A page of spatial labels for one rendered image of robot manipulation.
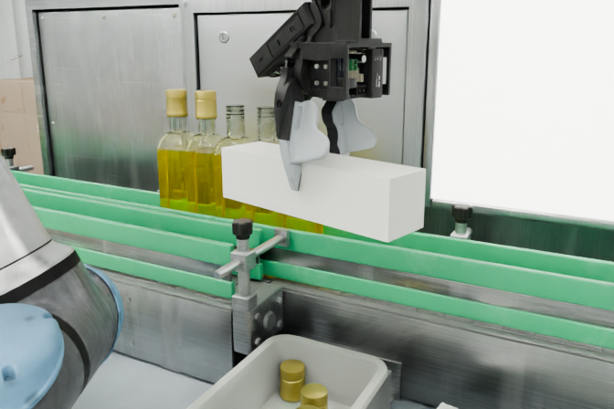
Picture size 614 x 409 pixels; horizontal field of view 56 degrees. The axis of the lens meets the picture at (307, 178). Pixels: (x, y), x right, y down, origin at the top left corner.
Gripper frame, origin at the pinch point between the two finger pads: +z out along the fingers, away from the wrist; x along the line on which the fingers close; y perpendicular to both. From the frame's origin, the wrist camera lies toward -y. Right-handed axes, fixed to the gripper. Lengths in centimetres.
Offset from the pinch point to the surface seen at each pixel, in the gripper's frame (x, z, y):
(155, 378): -4.6, 35.0, -27.6
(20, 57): 187, 3, -568
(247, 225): 1.8, 9.3, -13.3
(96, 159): 16, 12, -81
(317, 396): 1.5, 28.5, -0.7
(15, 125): 137, 55, -465
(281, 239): 11.0, 14.5, -16.4
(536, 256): 28.8, 14.1, 14.1
